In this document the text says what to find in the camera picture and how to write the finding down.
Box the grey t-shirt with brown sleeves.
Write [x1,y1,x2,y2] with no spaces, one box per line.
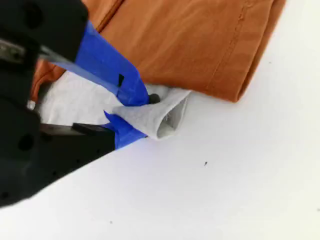
[27,0,287,142]

